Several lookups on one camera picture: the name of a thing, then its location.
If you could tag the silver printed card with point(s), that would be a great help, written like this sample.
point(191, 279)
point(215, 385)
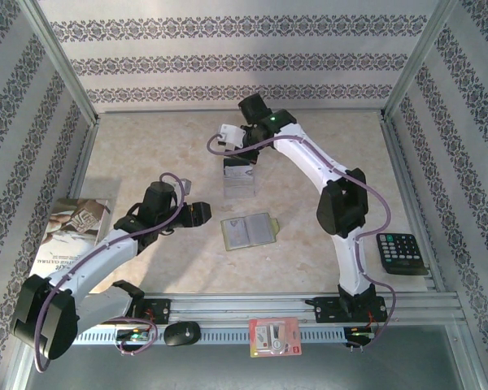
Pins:
point(239, 172)

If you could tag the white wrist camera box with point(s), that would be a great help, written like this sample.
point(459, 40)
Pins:
point(229, 134)
point(186, 186)

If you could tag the plain black card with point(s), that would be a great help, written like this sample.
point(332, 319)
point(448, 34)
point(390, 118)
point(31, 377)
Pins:
point(236, 163)

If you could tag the printed magazine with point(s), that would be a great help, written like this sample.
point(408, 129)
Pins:
point(77, 219)

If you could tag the long aluminium mounting rail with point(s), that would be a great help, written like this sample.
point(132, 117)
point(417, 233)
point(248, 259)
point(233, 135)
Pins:
point(244, 304)

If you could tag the clear acrylic card stand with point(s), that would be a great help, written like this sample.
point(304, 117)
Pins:
point(239, 189)

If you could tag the black computer mouse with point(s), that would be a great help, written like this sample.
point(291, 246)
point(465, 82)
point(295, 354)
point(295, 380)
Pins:
point(182, 334)

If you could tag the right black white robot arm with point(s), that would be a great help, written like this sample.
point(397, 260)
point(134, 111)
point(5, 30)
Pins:
point(309, 154)

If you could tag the black calculator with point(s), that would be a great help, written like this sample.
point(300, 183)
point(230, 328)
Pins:
point(398, 252)

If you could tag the small controller circuit board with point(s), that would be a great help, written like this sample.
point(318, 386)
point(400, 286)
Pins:
point(360, 334)
point(134, 335)

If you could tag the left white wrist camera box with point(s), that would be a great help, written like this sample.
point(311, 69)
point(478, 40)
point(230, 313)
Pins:
point(186, 186)

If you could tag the aluminium side rail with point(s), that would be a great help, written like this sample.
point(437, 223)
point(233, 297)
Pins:
point(400, 162)
point(84, 158)

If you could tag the white VIP card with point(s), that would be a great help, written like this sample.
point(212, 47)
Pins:
point(236, 233)

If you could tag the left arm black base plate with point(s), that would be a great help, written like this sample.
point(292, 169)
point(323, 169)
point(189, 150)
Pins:
point(162, 310)

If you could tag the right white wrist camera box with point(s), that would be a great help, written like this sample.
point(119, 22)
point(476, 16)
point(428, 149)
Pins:
point(229, 134)

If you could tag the green fabric card holder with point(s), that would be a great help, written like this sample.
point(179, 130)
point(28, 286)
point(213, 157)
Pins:
point(260, 229)

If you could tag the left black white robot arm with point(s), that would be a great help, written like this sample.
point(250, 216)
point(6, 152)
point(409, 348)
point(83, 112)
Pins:
point(89, 260)

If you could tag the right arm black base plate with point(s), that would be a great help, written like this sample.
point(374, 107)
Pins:
point(329, 310)

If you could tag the red USB drive package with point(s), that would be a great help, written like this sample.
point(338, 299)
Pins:
point(274, 337)

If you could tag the aluminium frame post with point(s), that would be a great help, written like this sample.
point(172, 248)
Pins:
point(416, 61)
point(64, 65)

